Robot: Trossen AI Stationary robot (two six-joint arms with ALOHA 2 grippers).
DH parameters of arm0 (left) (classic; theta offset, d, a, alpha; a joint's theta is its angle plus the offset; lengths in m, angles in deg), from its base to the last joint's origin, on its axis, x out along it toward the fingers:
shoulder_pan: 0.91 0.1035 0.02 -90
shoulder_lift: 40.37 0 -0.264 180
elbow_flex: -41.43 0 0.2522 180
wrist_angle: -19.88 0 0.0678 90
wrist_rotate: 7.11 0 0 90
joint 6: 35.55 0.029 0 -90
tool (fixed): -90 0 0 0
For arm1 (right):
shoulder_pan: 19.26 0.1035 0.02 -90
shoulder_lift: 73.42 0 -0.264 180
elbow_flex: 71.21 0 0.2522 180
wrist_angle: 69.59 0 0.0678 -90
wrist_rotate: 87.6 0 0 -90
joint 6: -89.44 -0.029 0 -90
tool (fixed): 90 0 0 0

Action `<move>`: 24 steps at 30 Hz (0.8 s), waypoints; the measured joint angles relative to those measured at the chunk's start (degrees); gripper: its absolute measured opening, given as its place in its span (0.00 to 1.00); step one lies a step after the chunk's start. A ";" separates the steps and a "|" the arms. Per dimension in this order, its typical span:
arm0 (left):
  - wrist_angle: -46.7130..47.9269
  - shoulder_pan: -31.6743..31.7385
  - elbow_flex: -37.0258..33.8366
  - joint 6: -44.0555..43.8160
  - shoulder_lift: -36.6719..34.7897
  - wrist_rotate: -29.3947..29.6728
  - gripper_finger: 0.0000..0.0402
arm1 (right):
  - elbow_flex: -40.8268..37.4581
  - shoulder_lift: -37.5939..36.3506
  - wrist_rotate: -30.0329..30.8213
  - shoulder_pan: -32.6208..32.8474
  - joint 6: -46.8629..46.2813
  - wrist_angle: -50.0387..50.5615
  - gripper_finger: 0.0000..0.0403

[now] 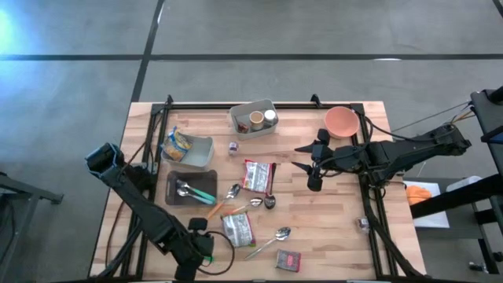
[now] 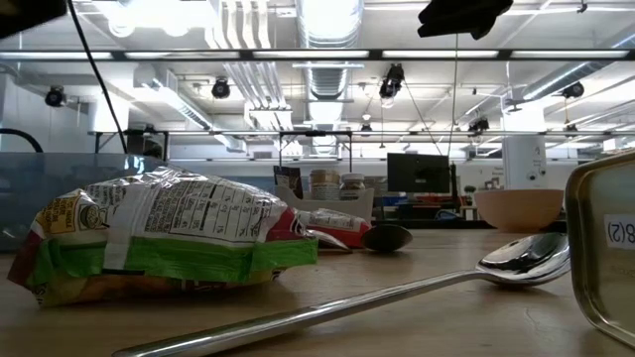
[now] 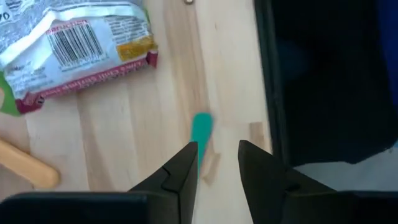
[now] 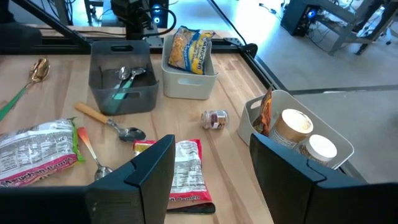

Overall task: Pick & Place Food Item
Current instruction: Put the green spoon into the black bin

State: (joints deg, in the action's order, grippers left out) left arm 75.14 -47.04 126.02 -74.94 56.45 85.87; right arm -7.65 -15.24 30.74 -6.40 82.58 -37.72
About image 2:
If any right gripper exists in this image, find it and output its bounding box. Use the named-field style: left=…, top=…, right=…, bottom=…
left=417, top=0, right=515, bottom=41

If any glass jar white lid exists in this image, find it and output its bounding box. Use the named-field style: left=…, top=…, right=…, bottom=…
left=339, top=172, right=367, bottom=201

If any small tan cup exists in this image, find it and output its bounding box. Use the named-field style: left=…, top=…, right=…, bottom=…
left=309, top=169, right=341, bottom=201

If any white plastic bin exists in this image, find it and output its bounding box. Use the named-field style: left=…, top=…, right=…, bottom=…
left=274, top=183, right=376, bottom=230

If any silver spoon orange handle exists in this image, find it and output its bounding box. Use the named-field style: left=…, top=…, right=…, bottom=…
left=306, top=222, right=414, bottom=254

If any red ramen packet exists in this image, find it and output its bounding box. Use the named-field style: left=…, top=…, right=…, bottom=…
left=296, top=207, right=372, bottom=250

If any green ramen packet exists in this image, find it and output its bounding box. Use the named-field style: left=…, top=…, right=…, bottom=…
left=7, top=166, right=319, bottom=307

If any translucent grey plastic bin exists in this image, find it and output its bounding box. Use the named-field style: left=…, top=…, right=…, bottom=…
left=0, top=151, right=168, bottom=254

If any white column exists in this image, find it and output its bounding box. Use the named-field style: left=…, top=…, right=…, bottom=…
left=501, top=134, right=550, bottom=190

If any black monitor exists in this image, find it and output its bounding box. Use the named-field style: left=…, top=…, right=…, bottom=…
left=386, top=152, right=451, bottom=194

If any peach bowl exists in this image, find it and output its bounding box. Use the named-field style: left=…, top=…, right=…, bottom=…
left=473, top=187, right=566, bottom=234

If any dark cluttered desk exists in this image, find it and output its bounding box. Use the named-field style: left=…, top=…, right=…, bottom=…
left=385, top=192, right=476, bottom=230

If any all-metal silver spoon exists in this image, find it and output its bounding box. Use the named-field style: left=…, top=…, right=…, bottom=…
left=111, top=231, right=572, bottom=357

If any red rectangular tin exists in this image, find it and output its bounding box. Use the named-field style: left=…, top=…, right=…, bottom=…
left=564, top=148, right=635, bottom=348

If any person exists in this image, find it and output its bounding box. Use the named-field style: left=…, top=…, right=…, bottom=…
left=142, top=140, right=165, bottom=161

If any thin hanging cable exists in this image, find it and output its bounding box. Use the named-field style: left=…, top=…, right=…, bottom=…
left=447, top=34, right=460, bottom=159

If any black aluminium table frame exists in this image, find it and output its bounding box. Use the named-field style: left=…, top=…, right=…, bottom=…
left=0, top=48, right=635, bottom=62

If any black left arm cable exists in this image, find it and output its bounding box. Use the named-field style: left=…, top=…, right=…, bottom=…
left=65, top=0, right=129, bottom=154

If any black left wrist camera cable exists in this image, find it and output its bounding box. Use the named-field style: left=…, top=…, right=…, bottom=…
left=0, top=127, right=45, bottom=154

